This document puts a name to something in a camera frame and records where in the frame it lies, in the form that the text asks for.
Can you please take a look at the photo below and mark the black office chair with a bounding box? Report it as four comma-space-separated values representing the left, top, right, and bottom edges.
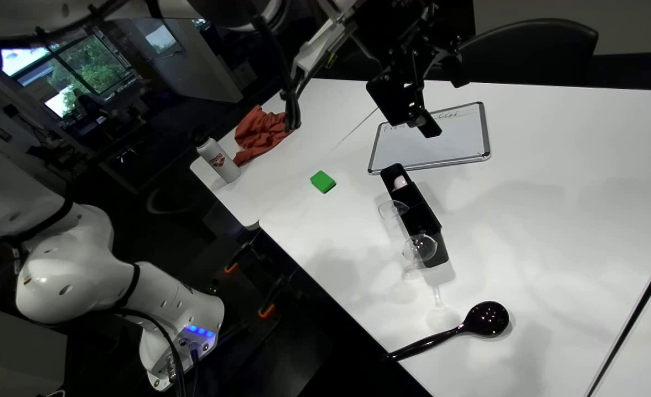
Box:
452, 15, 601, 83

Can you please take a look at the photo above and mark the computer monitor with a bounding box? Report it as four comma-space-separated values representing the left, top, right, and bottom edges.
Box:
0, 29, 145, 119

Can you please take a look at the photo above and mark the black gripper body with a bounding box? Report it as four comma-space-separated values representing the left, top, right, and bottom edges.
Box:
364, 66, 429, 128

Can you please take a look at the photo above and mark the clear glass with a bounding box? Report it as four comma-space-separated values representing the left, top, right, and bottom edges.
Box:
423, 283, 458, 330

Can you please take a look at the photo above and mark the orange and black clamp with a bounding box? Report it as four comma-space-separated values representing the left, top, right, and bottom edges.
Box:
255, 297, 281, 324
219, 255, 245, 283

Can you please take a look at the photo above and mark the green block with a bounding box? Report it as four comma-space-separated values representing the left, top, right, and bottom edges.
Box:
310, 167, 340, 195

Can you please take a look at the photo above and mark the white bottle with red print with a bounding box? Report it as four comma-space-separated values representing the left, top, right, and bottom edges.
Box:
195, 136, 242, 186

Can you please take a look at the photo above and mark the red cloth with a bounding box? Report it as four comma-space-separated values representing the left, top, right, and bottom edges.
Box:
231, 104, 291, 167

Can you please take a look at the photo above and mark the clear plastic container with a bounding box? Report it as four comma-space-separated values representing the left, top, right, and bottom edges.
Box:
375, 193, 423, 274

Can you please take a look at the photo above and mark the black spoon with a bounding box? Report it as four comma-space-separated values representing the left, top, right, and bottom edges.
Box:
388, 297, 512, 364

